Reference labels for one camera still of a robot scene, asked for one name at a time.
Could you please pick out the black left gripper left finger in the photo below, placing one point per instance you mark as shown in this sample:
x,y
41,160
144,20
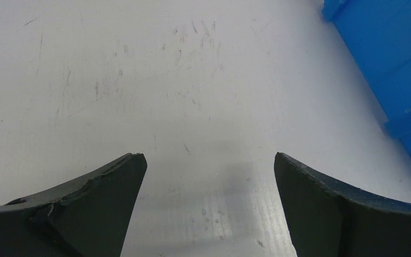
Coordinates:
x,y
85,216

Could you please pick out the blue plastic bin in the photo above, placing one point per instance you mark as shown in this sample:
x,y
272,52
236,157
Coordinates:
x,y
378,35

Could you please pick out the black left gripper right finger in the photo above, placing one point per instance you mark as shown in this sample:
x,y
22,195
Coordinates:
x,y
328,217

